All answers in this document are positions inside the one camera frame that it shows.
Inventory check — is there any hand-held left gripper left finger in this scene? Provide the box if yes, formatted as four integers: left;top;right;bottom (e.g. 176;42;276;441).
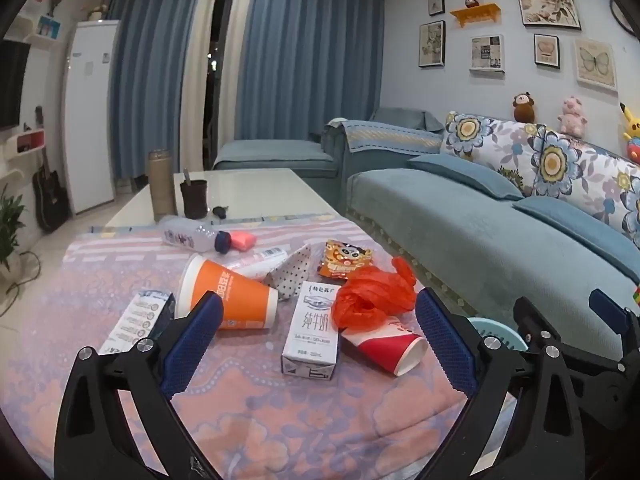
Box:
54;290;224;480

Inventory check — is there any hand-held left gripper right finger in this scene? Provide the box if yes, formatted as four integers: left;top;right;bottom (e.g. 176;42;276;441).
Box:
415;287;588;480

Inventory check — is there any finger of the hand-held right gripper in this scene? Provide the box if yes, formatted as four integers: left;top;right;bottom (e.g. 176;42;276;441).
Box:
514;296;626;377
589;289;640;361

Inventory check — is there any light blue plastic basket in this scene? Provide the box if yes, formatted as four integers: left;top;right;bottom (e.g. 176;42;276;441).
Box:
467;317;529;353

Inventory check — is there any blue and white printed box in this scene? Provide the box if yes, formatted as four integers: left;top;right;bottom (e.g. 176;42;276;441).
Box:
97;289;177;358

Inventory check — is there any clear plastic bottle blue cap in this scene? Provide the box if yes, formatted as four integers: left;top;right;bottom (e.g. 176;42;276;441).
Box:
161;215;232;253

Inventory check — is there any red and white paper cup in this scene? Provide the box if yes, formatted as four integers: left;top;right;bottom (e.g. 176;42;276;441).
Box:
340;317;428;376

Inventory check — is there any orange paper cup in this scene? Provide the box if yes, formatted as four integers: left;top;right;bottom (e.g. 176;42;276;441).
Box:
174;254;279;331

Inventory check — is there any red plastic bag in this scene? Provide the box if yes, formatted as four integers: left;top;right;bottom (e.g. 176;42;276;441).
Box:
331;256;417;333

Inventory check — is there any blue sofa cushion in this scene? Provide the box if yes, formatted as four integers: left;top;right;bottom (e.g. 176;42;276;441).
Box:
407;154;523;201
512;196;640;252

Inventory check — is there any blue corner sofa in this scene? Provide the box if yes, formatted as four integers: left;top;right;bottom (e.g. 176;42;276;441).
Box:
212;107;640;361

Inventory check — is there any white printed tube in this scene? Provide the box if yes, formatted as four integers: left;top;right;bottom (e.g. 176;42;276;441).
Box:
222;247;291;281

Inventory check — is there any white milk carton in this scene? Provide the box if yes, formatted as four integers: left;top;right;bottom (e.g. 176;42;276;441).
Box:
281;281;342;381

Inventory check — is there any polka dot paper cone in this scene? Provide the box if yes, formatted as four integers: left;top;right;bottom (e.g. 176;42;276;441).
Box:
263;242;312;301

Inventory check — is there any orange snack packet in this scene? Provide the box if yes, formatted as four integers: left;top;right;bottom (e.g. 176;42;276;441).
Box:
318;240;373;281

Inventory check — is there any dark brown cup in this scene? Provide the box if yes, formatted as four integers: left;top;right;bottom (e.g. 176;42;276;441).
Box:
180;179;208;220

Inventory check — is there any brown thermos bottle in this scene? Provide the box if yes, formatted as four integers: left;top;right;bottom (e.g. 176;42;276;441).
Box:
146;149;177;217

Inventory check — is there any floral sofa back cover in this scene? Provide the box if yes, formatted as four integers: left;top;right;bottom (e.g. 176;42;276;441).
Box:
440;111;640;248

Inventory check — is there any white coffee table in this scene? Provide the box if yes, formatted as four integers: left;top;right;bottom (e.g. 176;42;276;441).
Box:
105;167;343;231

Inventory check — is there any yellow plush toy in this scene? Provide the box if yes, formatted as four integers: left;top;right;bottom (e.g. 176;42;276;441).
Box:
620;102;640;141

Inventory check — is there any pink pig plush toy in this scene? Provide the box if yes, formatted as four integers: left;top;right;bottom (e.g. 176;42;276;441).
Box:
558;96;587;138

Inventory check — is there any black acoustic guitar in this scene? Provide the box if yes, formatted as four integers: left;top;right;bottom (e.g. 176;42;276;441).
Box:
32;106;71;233

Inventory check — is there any blue striped armrest cover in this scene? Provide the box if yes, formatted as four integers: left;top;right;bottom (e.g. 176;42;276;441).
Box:
327;119;445;156

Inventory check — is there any brown monkey plush toy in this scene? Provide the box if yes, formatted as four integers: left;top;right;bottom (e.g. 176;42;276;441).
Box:
512;92;536;123

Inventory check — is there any green potted plant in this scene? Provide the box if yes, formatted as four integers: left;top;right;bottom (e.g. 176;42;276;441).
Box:
0;185;28;271

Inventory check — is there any cream curtain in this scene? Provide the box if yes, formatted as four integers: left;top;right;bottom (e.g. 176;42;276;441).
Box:
182;0;223;173
217;0;261;171

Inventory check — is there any white tall appliance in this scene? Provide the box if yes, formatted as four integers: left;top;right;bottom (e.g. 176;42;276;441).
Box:
62;20;122;216

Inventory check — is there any butterfly picture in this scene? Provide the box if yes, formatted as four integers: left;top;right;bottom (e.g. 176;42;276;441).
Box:
574;38;617;92

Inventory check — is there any small brown framed picture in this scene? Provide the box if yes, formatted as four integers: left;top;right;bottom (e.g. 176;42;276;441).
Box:
533;34;561;68

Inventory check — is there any white unframed collage picture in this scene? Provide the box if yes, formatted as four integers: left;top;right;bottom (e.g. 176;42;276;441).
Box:
470;35;505;75

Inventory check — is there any blue curtain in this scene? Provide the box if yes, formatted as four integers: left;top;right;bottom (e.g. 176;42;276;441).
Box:
105;0;208;181
235;0;386;143

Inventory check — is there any tall dark framed picture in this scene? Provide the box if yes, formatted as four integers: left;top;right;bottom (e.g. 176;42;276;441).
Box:
419;21;446;68

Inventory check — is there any black television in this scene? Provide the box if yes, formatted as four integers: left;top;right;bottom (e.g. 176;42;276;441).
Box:
0;40;31;131

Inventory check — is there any large floral picture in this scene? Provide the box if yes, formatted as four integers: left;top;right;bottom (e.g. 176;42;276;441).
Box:
514;0;582;31

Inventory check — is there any black floor cable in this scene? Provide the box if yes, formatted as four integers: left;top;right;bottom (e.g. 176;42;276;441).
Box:
0;250;43;311

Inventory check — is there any white and red wall shelf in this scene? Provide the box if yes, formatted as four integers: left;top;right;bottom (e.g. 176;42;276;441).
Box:
0;130;48;161

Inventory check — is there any black round wall clock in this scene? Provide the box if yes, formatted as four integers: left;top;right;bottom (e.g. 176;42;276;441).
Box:
609;0;640;41

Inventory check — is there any orange wall shelf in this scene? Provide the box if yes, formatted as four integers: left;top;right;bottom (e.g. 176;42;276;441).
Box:
450;2;502;27

